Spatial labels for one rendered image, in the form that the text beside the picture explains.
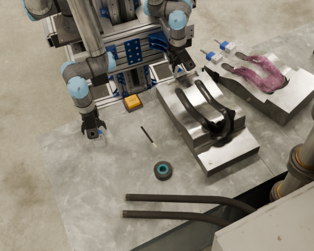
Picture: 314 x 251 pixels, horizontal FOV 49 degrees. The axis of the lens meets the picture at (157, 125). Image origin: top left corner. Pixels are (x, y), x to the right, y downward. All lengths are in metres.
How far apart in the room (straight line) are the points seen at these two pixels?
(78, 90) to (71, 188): 0.47
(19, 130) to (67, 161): 1.30
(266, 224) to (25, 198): 2.04
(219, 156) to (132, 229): 0.47
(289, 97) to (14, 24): 2.90
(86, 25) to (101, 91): 1.30
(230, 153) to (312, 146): 0.61
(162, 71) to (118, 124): 1.08
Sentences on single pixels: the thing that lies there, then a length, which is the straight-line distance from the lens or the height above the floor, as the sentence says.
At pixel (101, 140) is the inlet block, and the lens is 1.59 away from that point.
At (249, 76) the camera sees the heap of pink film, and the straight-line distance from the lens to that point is 1.70.
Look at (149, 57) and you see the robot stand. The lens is 2.04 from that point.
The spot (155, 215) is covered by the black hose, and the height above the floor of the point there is 0.85.
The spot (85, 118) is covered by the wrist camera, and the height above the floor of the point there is 1.03.
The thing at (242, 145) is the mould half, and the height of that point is 0.86.
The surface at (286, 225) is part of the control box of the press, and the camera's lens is 0.76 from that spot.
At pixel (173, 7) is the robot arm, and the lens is 1.64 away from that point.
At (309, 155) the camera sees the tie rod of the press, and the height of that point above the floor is 1.35.
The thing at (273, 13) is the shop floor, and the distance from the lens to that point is 3.57.
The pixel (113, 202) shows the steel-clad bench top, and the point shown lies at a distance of 1.50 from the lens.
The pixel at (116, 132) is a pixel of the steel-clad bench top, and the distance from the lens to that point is 1.66.
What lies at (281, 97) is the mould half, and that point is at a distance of 1.65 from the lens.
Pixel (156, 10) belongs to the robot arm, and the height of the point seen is 1.16.
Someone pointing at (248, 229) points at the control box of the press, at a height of 1.47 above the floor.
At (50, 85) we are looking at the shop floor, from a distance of 3.09.
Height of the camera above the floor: 2.17
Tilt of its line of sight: 56 degrees down
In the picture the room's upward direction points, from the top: 8 degrees counter-clockwise
